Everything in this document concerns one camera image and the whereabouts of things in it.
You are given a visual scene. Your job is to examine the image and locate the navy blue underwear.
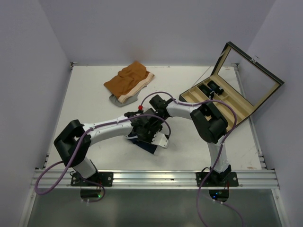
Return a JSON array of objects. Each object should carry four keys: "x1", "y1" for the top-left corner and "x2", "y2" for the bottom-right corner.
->
[{"x1": 125, "y1": 134, "x2": 158, "y2": 155}]

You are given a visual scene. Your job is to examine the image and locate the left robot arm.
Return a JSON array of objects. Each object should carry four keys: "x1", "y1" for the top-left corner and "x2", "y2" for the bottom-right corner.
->
[{"x1": 54, "y1": 109, "x2": 171, "y2": 186}]

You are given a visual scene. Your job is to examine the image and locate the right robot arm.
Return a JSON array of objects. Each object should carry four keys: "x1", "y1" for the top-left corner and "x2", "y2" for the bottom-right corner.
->
[{"x1": 144, "y1": 95, "x2": 231, "y2": 186}]

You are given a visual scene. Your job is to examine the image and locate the grey underwear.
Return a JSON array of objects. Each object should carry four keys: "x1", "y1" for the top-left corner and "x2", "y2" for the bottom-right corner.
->
[{"x1": 109, "y1": 92, "x2": 139, "y2": 107}]

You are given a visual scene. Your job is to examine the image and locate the orange brown underwear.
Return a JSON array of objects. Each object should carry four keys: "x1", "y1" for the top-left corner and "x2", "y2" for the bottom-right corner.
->
[{"x1": 104, "y1": 61, "x2": 151, "y2": 98}]

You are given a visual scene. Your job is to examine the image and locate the rolled black underwear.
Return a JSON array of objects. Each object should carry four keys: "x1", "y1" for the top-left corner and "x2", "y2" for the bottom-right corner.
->
[{"x1": 198, "y1": 80, "x2": 224, "y2": 100}]

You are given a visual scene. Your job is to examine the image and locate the black compartment storage box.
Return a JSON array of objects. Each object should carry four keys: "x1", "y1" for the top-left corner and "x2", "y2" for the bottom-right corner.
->
[{"x1": 179, "y1": 42, "x2": 284, "y2": 130}]

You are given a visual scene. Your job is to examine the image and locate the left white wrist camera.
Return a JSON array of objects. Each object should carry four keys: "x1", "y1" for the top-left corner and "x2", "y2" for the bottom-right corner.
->
[{"x1": 151, "y1": 132, "x2": 169, "y2": 149}]

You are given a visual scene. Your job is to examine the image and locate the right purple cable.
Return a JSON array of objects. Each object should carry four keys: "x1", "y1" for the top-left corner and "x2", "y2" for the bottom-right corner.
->
[{"x1": 139, "y1": 91, "x2": 244, "y2": 227}]

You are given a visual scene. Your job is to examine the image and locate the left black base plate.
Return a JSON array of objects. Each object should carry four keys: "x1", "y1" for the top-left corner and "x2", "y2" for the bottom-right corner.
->
[{"x1": 70, "y1": 171, "x2": 114, "y2": 187}]

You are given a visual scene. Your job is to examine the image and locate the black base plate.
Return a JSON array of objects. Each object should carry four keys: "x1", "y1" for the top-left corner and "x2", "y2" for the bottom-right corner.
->
[
  {"x1": 195, "y1": 172, "x2": 239, "y2": 187},
  {"x1": 70, "y1": 171, "x2": 114, "y2": 187}
]

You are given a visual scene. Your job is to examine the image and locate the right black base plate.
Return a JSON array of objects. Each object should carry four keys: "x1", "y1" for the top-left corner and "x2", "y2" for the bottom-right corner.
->
[{"x1": 195, "y1": 172, "x2": 239, "y2": 187}]

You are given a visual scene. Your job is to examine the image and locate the aluminium mounting rail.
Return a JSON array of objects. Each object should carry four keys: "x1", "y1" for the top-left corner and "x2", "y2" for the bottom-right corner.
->
[{"x1": 30, "y1": 169, "x2": 280, "y2": 191}]

